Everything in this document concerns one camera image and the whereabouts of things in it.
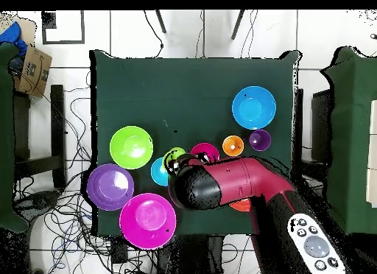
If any green cup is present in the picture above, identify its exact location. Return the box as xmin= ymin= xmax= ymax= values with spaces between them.
xmin=162 ymin=147 xmax=187 ymax=169

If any large pink bowl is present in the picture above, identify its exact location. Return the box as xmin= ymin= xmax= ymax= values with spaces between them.
xmin=119 ymin=192 xmax=177 ymax=250

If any white box stack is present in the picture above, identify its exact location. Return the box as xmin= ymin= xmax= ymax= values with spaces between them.
xmin=366 ymin=99 xmax=377 ymax=208

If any small red-pink bowl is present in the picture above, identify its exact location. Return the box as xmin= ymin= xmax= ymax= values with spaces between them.
xmin=189 ymin=142 xmax=221 ymax=163

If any small blue bowl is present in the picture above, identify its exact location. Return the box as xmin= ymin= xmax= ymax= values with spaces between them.
xmin=150 ymin=157 xmax=171 ymax=187

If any orange cup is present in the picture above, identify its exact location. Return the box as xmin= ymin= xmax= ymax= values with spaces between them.
xmin=222 ymin=135 xmax=244 ymax=158

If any dark green tablecloth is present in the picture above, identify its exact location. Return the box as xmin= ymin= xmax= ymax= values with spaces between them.
xmin=89 ymin=49 xmax=303 ymax=237

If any large green bowl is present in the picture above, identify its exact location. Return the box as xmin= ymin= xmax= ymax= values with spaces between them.
xmin=109 ymin=125 xmax=154 ymax=170

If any purple cup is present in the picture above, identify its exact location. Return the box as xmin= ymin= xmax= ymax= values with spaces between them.
xmin=248 ymin=129 xmax=272 ymax=152

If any large blue bowl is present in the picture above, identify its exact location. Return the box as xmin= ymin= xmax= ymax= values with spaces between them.
xmin=231 ymin=85 xmax=277 ymax=130

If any large orange-red bowl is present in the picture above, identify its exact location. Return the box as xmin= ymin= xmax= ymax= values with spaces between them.
xmin=229 ymin=198 xmax=252 ymax=213

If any large purple bowl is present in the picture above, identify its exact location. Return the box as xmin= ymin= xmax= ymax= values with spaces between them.
xmin=86 ymin=164 xmax=135 ymax=211

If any black power strip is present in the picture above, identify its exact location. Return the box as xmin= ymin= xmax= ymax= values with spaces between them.
xmin=110 ymin=236 xmax=129 ymax=264

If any black tripod leg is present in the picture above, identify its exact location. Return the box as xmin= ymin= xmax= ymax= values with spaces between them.
xmin=155 ymin=10 xmax=167 ymax=34
xmin=230 ymin=10 xmax=245 ymax=41

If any black cabinet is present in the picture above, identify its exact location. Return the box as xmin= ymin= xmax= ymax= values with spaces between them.
xmin=311 ymin=89 xmax=334 ymax=163

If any neighbouring green covered table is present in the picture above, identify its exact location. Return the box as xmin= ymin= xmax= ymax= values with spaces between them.
xmin=319 ymin=46 xmax=377 ymax=235
xmin=0 ymin=42 xmax=29 ymax=233

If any cardboard box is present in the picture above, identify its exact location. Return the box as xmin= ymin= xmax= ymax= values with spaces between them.
xmin=13 ymin=45 xmax=53 ymax=98

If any blue cloth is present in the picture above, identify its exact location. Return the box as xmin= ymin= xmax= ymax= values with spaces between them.
xmin=0 ymin=21 xmax=28 ymax=57

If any black floor cable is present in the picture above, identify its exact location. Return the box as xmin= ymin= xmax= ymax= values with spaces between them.
xmin=143 ymin=10 xmax=164 ymax=58

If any black frame stand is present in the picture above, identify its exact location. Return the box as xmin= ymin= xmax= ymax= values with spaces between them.
xmin=13 ymin=84 xmax=67 ymax=189

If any grey pedestal foot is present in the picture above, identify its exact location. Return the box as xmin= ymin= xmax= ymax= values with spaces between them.
xmin=17 ymin=191 xmax=60 ymax=211

